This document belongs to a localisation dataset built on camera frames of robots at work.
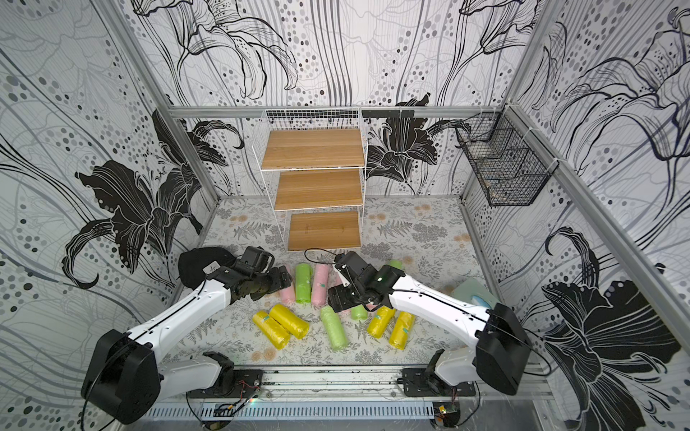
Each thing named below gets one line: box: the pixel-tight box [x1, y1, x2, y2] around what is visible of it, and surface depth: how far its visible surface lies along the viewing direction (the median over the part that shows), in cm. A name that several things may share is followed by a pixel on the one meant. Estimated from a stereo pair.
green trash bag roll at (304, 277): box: [295, 263, 313, 305], surface depth 90 cm
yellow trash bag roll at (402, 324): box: [389, 310, 416, 351], surface depth 81 cm
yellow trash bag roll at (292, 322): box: [269, 303, 310, 340], surface depth 84 cm
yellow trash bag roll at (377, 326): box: [367, 305, 396, 339], surface depth 82 cm
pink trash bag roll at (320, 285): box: [311, 263, 329, 307], surface depth 90 cm
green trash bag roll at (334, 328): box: [320, 305, 348, 352], surface depth 82 cm
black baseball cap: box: [177, 246, 237, 290], surface depth 92 cm
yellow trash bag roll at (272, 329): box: [252, 309, 292, 351], surface depth 81 cm
